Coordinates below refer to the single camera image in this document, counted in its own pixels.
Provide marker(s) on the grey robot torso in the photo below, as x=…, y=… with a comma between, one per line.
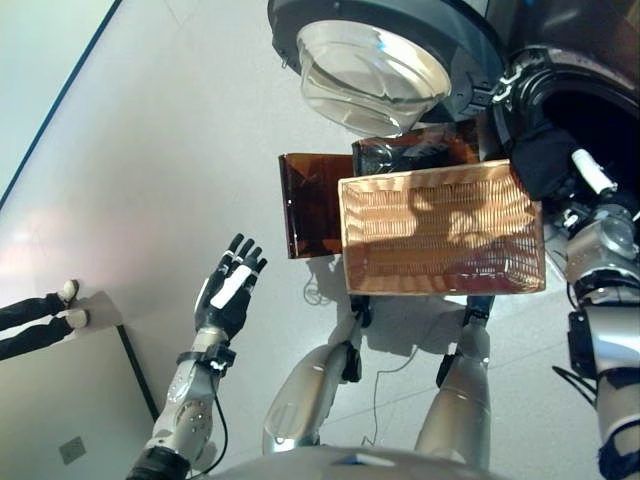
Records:
x=360, y=465

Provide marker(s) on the person in dark trousers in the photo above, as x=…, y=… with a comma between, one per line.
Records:
x=35, y=320

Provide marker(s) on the round glass washer door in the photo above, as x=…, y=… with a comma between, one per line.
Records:
x=375, y=65

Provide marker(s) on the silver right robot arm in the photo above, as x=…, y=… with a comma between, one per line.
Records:
x=605, y=320

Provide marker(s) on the grey square outlet plate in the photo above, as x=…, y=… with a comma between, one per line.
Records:
x=72, y=450

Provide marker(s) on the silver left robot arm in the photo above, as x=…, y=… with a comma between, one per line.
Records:
x=192, y=400

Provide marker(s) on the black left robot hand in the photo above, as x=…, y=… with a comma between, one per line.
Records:
x=225, y=295

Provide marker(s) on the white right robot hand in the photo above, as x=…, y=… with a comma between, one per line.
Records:
x=590, y=172

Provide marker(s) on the brown acrylic stand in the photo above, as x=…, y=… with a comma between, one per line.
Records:
x=310, y=205

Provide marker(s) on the wicker laundry basket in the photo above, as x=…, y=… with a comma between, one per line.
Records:
x=440, y=235

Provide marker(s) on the black garment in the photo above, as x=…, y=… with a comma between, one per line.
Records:
x=540, y=160

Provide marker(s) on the grey front-load washing machine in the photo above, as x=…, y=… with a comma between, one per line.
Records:
x=575, y=75

